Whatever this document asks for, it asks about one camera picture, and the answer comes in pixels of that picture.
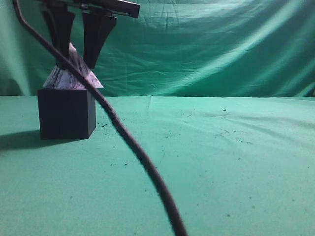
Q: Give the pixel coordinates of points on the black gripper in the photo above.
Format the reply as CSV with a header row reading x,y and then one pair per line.
x,y
96,27

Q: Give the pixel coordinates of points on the white purple marbled square pyramid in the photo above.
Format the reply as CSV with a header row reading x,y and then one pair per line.
x,y
63,79

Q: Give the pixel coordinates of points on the dark purple cube block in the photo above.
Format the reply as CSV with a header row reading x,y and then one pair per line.
x,y
66,114

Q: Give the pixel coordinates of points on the green backdrop cloth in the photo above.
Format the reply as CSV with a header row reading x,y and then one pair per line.
x,y
212,48

